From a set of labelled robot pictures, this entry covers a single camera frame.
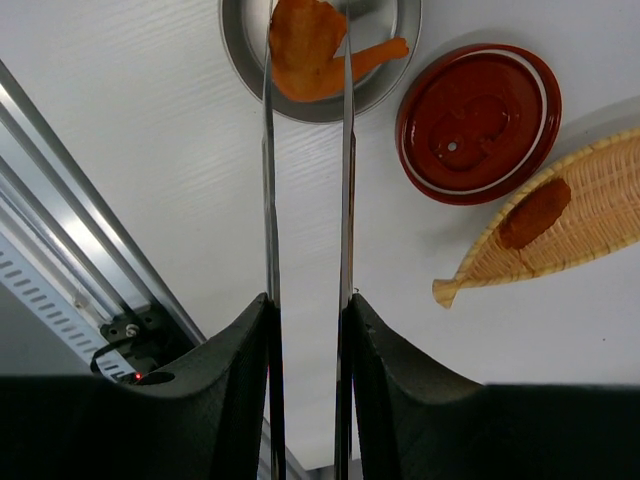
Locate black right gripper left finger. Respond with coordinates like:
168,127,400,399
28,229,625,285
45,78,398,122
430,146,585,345
1,295,268,479

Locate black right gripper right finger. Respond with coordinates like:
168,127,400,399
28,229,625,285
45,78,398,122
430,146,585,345
349,295,639,479

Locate metal tongs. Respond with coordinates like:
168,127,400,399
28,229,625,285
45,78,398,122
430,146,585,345
259,0,359,480

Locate brown fried food piece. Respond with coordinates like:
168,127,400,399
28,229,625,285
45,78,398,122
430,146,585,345
499,178,572,250

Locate red round lid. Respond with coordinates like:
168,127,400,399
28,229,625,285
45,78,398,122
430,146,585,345
395,43,562,205

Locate orange fried shrimp piece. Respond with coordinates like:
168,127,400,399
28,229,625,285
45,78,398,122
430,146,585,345
268,0,410,104

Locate woven bamboo boat tray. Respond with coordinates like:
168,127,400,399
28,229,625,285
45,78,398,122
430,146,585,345
432,129,639,308

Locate beige band metal container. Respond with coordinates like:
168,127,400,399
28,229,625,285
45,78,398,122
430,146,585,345
219,0,423,123

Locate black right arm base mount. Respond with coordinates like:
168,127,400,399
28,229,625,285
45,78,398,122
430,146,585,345
89,303,197,385

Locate slotted grey cable duct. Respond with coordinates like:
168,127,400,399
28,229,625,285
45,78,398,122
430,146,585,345
1,237,106,376

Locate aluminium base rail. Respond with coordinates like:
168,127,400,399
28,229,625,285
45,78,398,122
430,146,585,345
1,67,205,345

